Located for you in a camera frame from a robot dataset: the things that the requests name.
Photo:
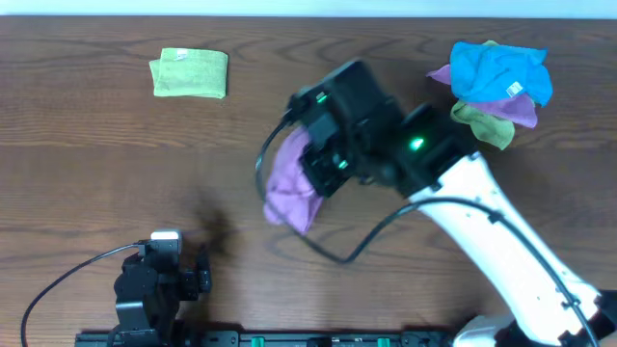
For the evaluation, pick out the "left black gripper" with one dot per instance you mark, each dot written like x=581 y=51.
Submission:
x=194 y=280

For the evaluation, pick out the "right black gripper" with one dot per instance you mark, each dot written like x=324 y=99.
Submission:
x=312 y=164

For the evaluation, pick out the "purple cloth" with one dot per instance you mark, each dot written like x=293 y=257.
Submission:
x=288 y=188
x=516 y=110

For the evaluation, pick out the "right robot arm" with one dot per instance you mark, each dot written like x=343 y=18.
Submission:
x=433 y=162

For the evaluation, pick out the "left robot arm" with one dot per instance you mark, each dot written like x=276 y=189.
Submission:
x=150 y=289

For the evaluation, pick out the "crumpled green cloth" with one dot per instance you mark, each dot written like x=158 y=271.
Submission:
x=484 y=126

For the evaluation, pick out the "blue cloth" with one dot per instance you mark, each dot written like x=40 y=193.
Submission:
x=541 y=92

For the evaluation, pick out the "folded green cloth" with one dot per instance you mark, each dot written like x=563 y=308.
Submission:
x=190 y=72

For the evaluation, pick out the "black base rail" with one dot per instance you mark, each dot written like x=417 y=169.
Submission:
x=254 y=339

